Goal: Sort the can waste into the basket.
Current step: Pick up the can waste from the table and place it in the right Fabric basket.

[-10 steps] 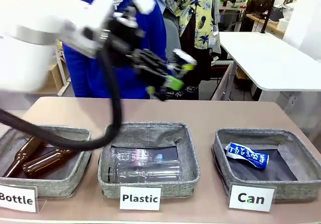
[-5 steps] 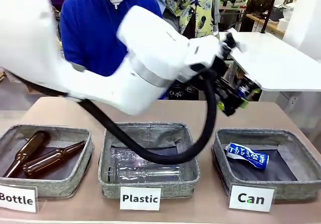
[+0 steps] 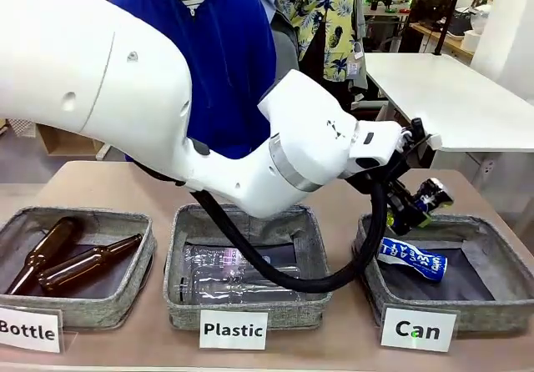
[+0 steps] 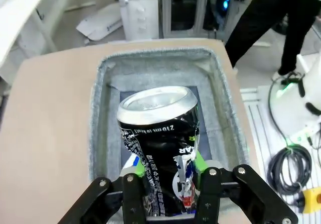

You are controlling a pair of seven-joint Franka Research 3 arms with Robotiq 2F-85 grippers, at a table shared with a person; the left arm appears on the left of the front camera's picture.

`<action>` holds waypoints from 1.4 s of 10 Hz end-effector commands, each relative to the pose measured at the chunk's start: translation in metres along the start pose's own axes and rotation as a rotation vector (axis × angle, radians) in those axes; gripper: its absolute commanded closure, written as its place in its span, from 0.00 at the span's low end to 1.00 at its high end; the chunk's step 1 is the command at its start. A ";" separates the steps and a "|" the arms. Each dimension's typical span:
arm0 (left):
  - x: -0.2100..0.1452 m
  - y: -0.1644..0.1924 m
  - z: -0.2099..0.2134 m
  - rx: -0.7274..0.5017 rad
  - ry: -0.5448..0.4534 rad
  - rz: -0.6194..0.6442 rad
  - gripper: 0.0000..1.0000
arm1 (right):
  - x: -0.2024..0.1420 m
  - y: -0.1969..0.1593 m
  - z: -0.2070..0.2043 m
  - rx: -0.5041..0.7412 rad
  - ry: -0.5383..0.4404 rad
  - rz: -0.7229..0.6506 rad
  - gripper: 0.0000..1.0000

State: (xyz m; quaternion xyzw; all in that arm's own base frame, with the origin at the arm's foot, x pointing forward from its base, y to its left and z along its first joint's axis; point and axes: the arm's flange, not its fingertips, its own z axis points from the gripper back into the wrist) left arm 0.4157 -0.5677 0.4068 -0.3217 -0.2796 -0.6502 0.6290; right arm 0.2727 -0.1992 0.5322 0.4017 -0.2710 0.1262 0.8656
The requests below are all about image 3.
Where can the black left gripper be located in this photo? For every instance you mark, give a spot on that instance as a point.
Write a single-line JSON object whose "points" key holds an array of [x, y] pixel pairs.
{"points": [[402, 215]]}

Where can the dark crushed can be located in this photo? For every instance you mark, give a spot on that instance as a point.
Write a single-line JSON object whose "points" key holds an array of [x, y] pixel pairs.
{"points": [[438, 199]]}

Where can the blue white crushed can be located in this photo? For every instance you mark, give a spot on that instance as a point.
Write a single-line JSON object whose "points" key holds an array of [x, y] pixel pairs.
{"points": [[413, 259]]}

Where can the clear plastic bottle pink label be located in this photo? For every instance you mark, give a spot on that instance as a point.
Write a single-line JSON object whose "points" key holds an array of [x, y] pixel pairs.
{"points": [[208, 255]]}

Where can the brown glass beer bottle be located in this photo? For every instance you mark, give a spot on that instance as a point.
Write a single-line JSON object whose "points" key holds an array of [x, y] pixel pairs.
{"points": [[87, 263], [37, 259]]}

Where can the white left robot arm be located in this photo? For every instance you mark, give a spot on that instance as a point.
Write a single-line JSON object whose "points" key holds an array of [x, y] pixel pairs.
{"points": [[104, 55]]}

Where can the grey basket labelled Can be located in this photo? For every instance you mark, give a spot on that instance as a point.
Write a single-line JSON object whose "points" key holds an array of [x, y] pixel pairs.
{"points": [[480, 305]]}

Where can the grey basket labelled Plastic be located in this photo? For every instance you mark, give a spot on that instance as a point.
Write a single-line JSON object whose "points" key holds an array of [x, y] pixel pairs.
{"points": [[308, 238]]}

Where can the white Can label sign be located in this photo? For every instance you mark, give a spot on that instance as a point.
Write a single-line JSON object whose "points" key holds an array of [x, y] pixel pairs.
{"points": [[417, 330]]}

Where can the grey basket labelled Bottle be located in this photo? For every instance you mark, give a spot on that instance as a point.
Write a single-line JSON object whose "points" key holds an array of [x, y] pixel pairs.
{"points": [[104, 309]]}

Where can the white side table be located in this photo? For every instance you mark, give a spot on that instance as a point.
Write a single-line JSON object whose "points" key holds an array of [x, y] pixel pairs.
{"points": [[459, 97]]}

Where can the wooden desk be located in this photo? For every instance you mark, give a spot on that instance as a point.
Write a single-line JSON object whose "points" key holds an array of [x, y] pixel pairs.
{"points": [[454, 42]]}

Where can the black hanging garment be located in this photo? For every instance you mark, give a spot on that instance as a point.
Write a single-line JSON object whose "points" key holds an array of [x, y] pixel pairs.
{"points": [[317, 59]]}

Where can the black stand pole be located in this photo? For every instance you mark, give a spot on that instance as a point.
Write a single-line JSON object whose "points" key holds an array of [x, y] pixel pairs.
{"points": [[448, 13]]}

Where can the yellow floral hanging shirt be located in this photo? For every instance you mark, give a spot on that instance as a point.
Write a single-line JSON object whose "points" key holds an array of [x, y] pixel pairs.
{"points": [[329, 34]]}

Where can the grey hanging shirt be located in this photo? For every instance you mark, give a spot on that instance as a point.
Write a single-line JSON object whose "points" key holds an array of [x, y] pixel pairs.
{"points": [[288, 42]]}

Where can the white Plastic label sign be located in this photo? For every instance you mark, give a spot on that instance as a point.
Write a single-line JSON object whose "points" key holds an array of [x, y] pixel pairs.
{"points": [[233, 330]]}

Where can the person in blue hoodie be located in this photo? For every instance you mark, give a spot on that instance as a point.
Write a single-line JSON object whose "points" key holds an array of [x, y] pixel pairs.
{"points": [[233, 55]]}

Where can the brown cardboard box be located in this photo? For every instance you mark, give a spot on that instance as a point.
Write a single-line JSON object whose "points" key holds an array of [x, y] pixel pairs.
{"points": [[62, 140]]}

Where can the checkered cloth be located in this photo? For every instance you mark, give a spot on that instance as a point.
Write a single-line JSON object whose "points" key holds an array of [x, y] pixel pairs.
{"points": [[21, 128]]}

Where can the white Bottle label sign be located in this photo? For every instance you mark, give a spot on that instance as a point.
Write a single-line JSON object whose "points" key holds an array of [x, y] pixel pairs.
{"points": [[29, 330]]}

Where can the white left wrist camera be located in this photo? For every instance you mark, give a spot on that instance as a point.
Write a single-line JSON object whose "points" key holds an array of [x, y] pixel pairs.
{"points": [[436, 140]]}

